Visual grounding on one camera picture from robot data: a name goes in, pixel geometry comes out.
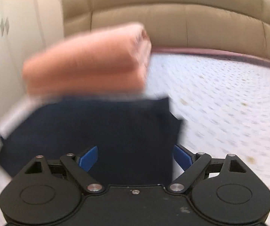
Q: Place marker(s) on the white wardrobe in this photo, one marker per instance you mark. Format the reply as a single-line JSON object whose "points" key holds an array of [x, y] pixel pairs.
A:
{"points": [[26, 27]]}

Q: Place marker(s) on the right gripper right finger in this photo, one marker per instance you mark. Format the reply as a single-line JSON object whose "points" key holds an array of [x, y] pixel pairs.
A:
{"points": [[193, 165]]}

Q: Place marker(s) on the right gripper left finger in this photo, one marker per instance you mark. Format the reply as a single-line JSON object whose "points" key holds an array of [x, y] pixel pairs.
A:
{"points": [[77, 168]]}

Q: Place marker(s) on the folded pink blanket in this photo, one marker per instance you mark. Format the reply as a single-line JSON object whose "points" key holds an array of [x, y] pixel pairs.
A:
{"points": [[106, 60]]}

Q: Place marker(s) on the beige padded headboard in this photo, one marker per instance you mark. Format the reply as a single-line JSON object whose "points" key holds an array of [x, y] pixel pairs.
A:
{"points": [[238, 26]]}

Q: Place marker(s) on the floral white bed sheet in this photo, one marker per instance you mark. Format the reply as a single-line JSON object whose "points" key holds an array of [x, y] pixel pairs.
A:
{"points": [[224, 100]]}

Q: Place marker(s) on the navy striped track pants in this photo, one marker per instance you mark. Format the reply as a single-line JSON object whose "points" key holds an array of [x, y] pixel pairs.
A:
{"points": [[135, 139]]}

